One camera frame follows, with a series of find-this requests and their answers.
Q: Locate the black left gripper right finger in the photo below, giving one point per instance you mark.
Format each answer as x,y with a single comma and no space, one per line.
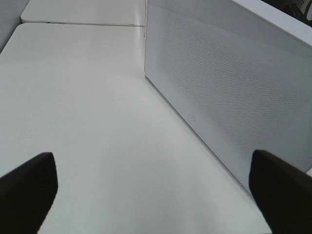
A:
282,193

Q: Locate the white microwave oven body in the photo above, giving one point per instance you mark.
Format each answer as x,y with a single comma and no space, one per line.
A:
291,16

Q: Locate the white microwave door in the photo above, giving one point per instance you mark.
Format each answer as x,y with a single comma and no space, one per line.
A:
239,72

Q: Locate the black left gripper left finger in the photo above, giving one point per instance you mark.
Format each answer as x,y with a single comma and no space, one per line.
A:
27,194

